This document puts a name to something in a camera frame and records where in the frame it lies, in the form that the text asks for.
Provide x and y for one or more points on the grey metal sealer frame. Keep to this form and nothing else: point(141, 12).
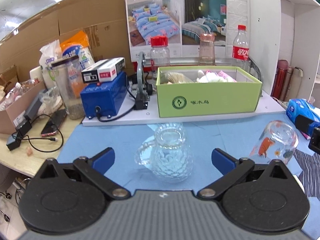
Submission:
point(142, 84)

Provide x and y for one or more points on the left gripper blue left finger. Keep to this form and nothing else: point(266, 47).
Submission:
point(93, 170)

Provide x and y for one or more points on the blue sealer machine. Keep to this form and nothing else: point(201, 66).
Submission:
point(106, 98)

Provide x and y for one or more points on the bedding poster calendar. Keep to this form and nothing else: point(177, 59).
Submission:
point(182, 22)

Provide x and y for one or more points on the cola plastic bottle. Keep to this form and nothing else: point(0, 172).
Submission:
point(240, 53)

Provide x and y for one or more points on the red thermos bottle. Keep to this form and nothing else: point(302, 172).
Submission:
point(282, 67)

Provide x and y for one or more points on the brown cardboard box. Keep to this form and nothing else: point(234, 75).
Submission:
point(14, 112)

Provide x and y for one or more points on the green cardboard box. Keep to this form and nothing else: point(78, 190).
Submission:
point(193, 99)

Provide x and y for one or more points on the red cap clear jar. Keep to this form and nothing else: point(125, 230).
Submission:
point(159, 53)

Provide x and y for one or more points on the tall clear plastic jar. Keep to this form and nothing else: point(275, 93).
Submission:
point(68, 78)

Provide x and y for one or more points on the clear glass pitcher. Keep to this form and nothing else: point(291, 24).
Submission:
point(168, 155)

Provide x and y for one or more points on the fish print glass cup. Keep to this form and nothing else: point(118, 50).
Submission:
point(277, 141)

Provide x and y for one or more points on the black power adapter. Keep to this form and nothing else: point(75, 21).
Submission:
point(13, 142)

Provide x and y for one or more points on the pink packaged cloth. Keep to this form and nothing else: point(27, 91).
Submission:
point(226, 77)

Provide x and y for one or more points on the white knotted sock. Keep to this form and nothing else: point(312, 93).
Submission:
point(208, 77)

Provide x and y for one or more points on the black white small carton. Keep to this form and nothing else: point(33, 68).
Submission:
point(103, 71)

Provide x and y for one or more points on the pink smartphone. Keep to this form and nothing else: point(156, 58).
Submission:
point(54, 123)

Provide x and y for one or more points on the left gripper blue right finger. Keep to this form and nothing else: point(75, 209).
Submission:
point(234, 171)

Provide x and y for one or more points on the beige knitted cloth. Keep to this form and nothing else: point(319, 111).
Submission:
point(174, 77)

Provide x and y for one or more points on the blue tissue pack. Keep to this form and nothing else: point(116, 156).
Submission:
point(301, 107)

